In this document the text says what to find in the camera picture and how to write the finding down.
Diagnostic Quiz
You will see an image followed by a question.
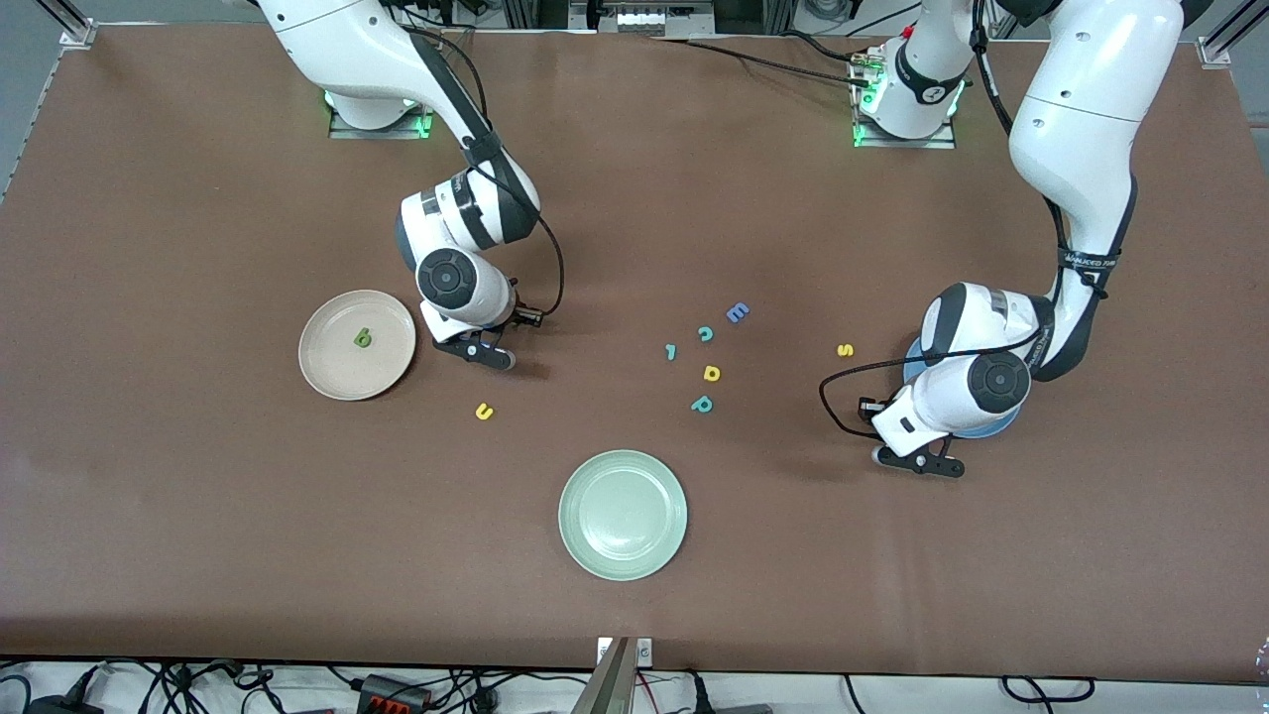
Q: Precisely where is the blue round plate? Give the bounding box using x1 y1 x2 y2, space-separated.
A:
902 335 1023 440

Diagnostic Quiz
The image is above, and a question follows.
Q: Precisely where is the beige round plate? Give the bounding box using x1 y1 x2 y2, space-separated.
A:
297 289 417 402

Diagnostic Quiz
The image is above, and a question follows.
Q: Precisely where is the pale green round plate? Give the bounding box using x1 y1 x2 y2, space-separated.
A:
558 449 689 582

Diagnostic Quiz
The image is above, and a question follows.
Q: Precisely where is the grey equipment box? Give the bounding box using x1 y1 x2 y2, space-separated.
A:
570 0 717 39

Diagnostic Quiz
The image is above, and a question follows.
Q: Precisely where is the brown table mat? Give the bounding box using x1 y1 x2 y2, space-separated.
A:
0 22 1269 685

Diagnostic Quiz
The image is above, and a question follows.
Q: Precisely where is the aluminium profile bar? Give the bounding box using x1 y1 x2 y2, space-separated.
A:
570 635 640 714

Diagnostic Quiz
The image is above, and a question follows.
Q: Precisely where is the black red power strip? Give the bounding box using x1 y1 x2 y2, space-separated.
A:
355 673 433 714

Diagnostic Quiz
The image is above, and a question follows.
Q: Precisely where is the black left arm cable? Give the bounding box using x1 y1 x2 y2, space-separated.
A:
819 0 1106 442

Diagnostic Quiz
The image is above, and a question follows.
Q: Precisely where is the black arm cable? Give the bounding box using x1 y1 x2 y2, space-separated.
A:
819 0 1106 442
402 25 566 318

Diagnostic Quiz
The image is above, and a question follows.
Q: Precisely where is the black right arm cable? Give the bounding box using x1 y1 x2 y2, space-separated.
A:
402 25 566 318

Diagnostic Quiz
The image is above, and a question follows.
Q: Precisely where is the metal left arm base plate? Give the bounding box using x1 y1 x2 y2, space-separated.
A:
851 45 959 151

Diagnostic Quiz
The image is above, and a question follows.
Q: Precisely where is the black looped floor cable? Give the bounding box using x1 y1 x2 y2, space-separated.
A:
999 674 1097 707

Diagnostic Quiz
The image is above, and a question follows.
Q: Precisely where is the long black table cable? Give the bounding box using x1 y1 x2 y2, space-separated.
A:
649 35 873 88

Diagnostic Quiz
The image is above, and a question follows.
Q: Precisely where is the short black table cable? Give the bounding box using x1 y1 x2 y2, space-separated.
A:
783 30 856 62

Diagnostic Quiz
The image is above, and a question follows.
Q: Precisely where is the aluminium frame post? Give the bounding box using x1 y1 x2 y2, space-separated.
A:
1197 0 1269 68
35 0 98 51

